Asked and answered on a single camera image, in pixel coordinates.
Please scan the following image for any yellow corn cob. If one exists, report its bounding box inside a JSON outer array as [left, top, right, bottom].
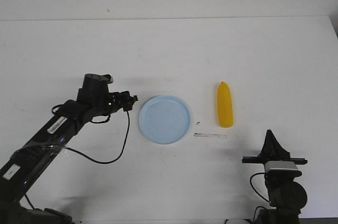
[[217, 81, 234, 128]]

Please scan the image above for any clear tape strip on table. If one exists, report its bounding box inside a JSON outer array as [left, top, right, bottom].
[[193, 133, 227, 138]]

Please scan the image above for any light blue round plate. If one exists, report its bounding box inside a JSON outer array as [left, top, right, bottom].
[[138, 95, 192, 145]]

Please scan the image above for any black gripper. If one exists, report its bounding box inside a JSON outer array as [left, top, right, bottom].
[[242, 129, 307, 165], [105, 91, 138, 115]]

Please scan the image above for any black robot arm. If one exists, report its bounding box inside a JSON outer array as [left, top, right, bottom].
[[1, 73, 138, 223], [242, 129, 308, 223]]

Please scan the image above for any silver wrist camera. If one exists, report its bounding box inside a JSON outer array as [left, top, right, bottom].
[[264, 161, 302, 178]]

